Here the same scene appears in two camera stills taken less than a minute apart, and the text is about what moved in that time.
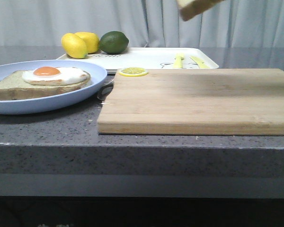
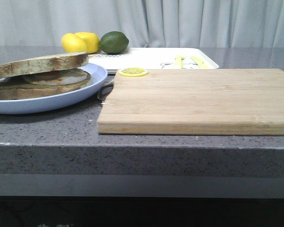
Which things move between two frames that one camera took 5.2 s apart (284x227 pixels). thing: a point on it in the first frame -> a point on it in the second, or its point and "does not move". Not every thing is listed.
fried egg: (52, 76) does not move
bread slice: (16, 87) does not move
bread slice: (189, 8) -> (39, 63)
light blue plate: (98, 77) does not move
